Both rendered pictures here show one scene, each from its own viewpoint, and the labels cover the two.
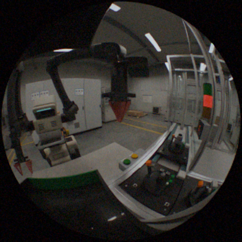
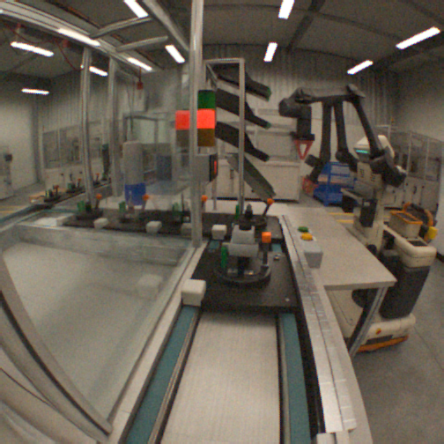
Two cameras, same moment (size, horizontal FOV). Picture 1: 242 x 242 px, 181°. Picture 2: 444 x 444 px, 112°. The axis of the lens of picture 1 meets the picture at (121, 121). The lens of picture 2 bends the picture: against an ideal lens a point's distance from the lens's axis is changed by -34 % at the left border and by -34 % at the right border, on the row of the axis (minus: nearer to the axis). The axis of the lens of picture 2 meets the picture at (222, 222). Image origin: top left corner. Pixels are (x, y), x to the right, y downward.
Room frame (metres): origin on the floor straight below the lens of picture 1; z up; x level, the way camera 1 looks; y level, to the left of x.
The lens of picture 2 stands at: (0.70, -0.76, 1.27)
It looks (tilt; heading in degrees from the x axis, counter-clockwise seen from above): 20 degrees down; 140
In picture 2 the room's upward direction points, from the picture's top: straight up
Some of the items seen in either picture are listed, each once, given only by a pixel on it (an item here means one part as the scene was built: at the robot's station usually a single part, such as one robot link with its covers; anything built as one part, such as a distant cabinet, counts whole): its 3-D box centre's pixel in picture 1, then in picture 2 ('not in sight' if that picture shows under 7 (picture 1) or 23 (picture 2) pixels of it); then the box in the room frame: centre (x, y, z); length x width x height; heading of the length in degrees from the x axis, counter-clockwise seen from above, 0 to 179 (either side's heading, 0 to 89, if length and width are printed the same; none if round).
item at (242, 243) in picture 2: (180, 139); (240, 238); (0.36, -0.42, 1.06); 0.08 x 0.04 x 0.07; 39
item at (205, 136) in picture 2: (206, 112); (205, 137); (0.18, -0.39, 1.28); 0.05 x 0.05 x 0.05
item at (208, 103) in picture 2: (208, 90); (205, 101); (0.18, -0.39, 1.38); 0.05 x 0.05 x 0.05
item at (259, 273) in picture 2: (175, 147); (242, 269); (0.37, -0.42, 0.98); 0.14 x 0.14 x 0.02
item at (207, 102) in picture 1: (208, 101); (205, 119); (0.18, -0.39, 1.33); 0.05 x 0.05 x 0.05
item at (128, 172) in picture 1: (154, 151); (296, 278); (0.44, -0.27, 0.91); 0.89 x 0.06 x 0.11; 132
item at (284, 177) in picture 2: not in sight; (233, 148); (-3.33, 2.98, 1.13); 3.06 x 1.36 x 2.25; 45
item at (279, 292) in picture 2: (175, 150); (241, 275); (0.37, -0.42, 0.96); 0.24 x 0.24 x 0.02; 42
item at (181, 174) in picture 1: (161, 177); (248, 213); (0.15, -0.16, 1.01); 0.24 x 0.24 x 0.13; 42
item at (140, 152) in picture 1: (134, 159); (305, 245); (0.36, -0.09, 0.93); 0.21 x 0.07 x 0.06; 132
